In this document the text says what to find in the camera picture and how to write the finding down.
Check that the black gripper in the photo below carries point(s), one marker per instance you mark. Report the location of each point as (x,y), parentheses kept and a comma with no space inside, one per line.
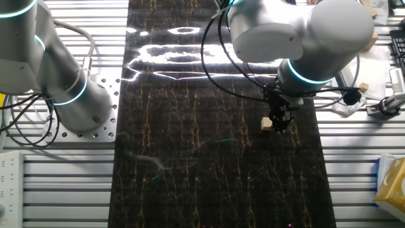
(278,101)

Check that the small wooden cube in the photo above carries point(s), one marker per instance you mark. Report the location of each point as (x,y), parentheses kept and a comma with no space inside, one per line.
(364,87)
(266,124)

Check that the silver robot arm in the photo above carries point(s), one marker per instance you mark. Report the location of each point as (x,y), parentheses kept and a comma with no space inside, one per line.
(332,28)

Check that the long wooden block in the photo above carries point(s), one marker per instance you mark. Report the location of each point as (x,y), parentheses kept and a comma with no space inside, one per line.
(370,9)

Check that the crumpled white tissue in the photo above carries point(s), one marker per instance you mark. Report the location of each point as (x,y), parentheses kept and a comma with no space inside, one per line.
(345,109)

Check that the black marble pattern mat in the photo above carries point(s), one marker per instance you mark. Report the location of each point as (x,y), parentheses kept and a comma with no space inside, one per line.
(205,174)

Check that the flat white tissue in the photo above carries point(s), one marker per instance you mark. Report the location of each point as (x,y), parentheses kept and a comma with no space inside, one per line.
(373,73)

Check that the yellow tissue box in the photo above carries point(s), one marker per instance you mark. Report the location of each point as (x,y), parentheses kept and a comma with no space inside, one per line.
(394,187)
(377,180)

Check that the black keyboard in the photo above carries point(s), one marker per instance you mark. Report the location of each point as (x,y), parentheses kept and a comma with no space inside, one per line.
(399,47)

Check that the white paper sheet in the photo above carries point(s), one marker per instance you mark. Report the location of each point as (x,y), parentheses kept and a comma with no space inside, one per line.
(383,12)

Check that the white power strip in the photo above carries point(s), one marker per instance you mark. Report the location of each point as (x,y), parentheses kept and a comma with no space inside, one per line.
(11,190)

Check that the wrist camera with grey bracket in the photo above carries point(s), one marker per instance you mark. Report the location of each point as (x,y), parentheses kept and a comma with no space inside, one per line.
(352,97)

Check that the silver camera pole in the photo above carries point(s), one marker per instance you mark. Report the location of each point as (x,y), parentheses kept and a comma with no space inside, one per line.
(373,111)

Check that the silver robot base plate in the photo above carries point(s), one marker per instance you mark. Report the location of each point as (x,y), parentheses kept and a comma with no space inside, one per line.
(109,109)

